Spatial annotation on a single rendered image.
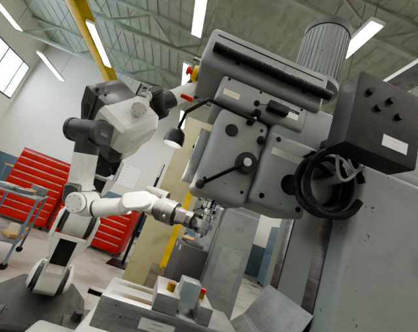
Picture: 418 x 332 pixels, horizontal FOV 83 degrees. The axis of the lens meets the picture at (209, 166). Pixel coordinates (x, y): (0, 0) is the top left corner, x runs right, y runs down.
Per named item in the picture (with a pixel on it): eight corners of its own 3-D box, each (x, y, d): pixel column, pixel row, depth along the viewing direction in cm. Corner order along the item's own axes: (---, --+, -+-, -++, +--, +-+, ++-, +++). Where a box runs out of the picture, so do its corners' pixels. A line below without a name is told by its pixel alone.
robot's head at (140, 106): (127, 113, 103) (134, 99, 97) (133, 101, 110) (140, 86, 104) (141, 120, 105) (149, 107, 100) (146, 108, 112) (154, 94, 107)
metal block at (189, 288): (175, 304, 61) (184, 280, 63) (174, 296, 67) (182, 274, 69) (194, 309, 62) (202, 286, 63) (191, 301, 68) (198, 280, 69)
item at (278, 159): (250, 201, 76) (272, 129, 82) (231, 203, 99) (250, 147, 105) (304, 221, 77) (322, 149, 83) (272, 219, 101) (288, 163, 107)
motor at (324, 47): (302, 70, 91) (321, 6, 99) (279, 95, 111) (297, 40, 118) (349, 89, 93) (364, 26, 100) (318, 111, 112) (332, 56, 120)
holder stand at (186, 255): (168, 288, 100) (185, 241, 105) (163, 273, 121) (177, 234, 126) (194, 296, 103) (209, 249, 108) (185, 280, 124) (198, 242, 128)
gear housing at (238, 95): (214, 96, 81) (224, 72, 83) (204, 122, 104) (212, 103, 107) (303, 133, 83) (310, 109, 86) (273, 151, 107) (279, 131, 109)
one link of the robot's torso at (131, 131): (59, 136, 116) (72, 79, 94) (113, 116, 143) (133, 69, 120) (101, 179, 116) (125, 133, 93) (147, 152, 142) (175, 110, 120)
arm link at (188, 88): (206, 95, 146) (175, 110, 138) (196, 75, 143) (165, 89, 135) (215, 91, 136) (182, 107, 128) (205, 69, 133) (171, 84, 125)
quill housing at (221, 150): (190, 189, 75) (223, 103, 83) (186, 193, 95) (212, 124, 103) (245, 210, 77) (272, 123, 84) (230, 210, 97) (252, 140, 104)
